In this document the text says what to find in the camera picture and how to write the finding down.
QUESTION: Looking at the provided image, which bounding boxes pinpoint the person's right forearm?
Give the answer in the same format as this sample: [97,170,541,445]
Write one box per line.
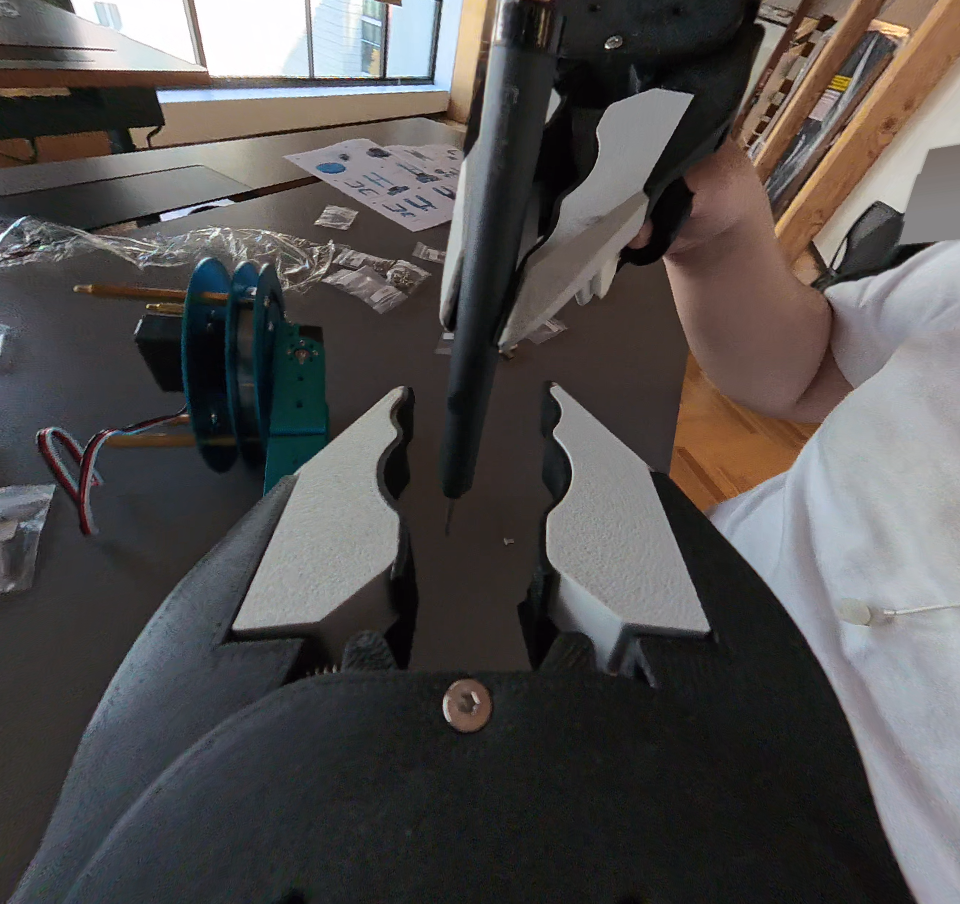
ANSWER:
[663,192,856,425]

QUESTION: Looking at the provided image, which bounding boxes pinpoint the person's white shirt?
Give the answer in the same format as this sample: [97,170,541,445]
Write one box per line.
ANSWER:
[708,240,960,904]

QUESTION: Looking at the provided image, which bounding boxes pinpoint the printed instruction sheet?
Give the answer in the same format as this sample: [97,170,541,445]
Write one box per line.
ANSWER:
[283,136,472,235]

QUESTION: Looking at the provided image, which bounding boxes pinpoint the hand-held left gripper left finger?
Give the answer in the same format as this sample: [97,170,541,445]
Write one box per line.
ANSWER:
[231,384,419,654]

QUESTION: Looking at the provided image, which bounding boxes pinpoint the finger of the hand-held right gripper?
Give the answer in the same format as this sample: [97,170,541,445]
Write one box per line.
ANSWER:
[497,89,696,352]
[437,147,481,329]

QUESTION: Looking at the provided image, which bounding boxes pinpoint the white earphone cable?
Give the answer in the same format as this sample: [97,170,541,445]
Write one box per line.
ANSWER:
[836,597,960,629]

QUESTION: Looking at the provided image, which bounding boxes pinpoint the person's right hand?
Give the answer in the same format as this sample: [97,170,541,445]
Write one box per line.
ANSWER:
[663,138,777,260]

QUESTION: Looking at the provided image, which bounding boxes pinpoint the black electric screwdriver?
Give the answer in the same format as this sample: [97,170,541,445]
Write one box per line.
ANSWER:
[437,0,565,539]

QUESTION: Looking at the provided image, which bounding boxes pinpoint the red white black servo cable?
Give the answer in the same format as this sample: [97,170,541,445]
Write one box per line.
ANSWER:
[36,409,192,538]

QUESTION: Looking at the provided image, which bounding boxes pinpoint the large glass window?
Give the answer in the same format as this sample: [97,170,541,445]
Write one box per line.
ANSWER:
[52,0,451,84]

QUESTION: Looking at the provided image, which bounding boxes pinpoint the dark desk with wooden edge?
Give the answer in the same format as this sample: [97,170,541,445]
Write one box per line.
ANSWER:
[0,0,210,89]
[0,164,255,232]

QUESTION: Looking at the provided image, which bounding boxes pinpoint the scattered small clear parts bags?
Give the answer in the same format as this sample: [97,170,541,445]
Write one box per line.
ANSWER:
[0,201,571,596]

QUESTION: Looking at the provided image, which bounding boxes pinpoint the blue toy robot arm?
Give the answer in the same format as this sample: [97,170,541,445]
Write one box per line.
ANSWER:
[73,255,333,496]

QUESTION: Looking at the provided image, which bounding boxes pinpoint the crumpled clear plastic wrap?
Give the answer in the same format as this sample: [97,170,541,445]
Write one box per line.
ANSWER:
[0,214,336,296]

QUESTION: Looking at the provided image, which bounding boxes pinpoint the dark grey desk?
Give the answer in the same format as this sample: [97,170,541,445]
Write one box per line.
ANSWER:
[0,117,691,875]

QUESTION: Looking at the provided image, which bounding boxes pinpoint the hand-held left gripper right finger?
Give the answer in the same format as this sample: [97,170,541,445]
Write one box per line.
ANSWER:
[517,381,714,678]

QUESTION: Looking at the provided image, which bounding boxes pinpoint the black office chair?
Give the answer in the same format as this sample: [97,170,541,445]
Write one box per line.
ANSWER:
[813,199,930,292]

